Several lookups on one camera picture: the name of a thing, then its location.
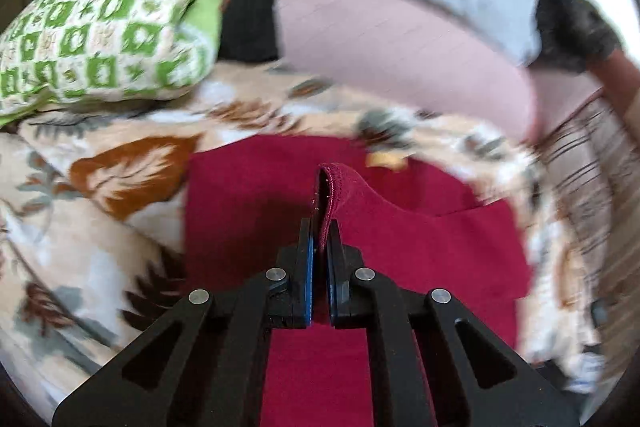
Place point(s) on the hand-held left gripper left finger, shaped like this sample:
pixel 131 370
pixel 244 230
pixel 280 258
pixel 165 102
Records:
pixel 309 279

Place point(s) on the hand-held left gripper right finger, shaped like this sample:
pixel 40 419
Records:
pixel 331 289

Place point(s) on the dark red sweater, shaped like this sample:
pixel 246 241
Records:
pixel 440 247

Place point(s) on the floral leaf print blanket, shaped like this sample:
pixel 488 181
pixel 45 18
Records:
pixel 100 232

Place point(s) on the pink quilted bolster cushion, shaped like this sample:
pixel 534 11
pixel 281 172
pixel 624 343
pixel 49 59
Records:
pixel 400 42

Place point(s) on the striped brown cushion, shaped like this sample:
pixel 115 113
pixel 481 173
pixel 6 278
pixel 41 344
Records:
pixel 590 182

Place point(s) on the green patterned pillow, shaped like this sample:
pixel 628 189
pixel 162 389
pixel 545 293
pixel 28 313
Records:
pixel 100 32

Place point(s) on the dark furry garment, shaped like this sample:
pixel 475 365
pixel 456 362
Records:
pixel 570 32

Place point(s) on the pink brown sofa armrest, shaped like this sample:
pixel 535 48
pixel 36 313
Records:
pixel 615 77

